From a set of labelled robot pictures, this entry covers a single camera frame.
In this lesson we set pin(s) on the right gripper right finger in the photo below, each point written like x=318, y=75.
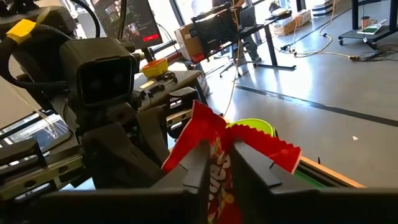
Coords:
x=252, y=180

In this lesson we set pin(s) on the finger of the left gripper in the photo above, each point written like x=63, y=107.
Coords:
x=118, y=161
x=154, y=130

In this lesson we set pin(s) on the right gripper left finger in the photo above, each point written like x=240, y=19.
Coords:
x=196, y=174

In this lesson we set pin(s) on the red Skittles candy pack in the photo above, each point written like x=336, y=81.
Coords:
x=202, y=124

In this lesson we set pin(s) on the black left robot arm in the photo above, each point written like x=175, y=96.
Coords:
x=56, y=18

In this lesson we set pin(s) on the black desk clamp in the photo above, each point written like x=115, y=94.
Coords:
x=168, y=76

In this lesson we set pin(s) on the lime green plastic bucket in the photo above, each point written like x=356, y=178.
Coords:
x=255, y=124

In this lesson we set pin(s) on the orange yellow tape measure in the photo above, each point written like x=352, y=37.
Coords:
x=155, y=68

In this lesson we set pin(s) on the brown cardboard box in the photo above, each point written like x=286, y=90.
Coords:
x=186, y=43

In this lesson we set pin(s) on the office chair base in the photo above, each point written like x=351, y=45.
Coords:
x=236, y=70

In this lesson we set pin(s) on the black computer monitor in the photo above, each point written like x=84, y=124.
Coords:
x=130, y=21

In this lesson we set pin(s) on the black perforated crate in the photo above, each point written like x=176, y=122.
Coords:
x=214, y=31

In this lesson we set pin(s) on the black office desk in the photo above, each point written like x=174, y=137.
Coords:
x=270, y=46

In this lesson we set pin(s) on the yellow tape tag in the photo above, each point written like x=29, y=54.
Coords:
x=21, y=30

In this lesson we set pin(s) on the grey laptop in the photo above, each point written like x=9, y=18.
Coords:
x=250, y=17

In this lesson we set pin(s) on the brown storage box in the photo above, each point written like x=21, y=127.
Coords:
x=286, y=28
x=303, y=18

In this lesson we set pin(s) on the black white striped box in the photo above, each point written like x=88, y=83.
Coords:
x=323, y=9

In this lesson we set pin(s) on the black wheeled cart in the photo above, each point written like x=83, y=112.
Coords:
x=367, y=35

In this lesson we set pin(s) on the green white tablet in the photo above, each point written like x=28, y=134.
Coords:
x=371, y=30

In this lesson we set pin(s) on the brown paper cup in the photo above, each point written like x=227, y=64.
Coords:
x=365, y=22

